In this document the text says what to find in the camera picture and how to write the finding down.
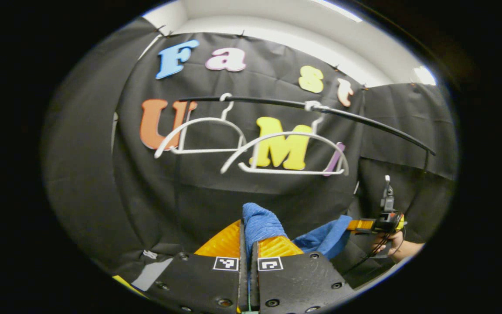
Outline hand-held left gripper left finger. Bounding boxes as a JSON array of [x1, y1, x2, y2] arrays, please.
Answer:
[[146, 219, 248, 314]]

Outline ceiling light panel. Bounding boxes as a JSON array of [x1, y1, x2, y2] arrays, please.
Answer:
[[413, 65, 437, 86]]

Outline black backdrop cloth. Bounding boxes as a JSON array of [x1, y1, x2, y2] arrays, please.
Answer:
[[42, 17, 460, 288]]

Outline light grey sheet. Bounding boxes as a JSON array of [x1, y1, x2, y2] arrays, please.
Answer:
[[131, 257, 173, 292]]

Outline blue jacket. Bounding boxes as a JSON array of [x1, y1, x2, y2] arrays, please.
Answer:
[[242, 202, 353, 261]]

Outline black clothes rack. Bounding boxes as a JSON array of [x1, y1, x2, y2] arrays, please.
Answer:
[[173, 95, 437, 245]]

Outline yellow flat object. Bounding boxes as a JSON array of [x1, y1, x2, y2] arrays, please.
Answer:
[[112, 275, 147, 298]]

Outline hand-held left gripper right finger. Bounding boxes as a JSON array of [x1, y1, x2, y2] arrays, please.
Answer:
[[251, 235, 356, 314]]

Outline white plastic hanger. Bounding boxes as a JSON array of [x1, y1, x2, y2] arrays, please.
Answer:
[[154, 93, 248, 159], [220, 101, 349, 176]]

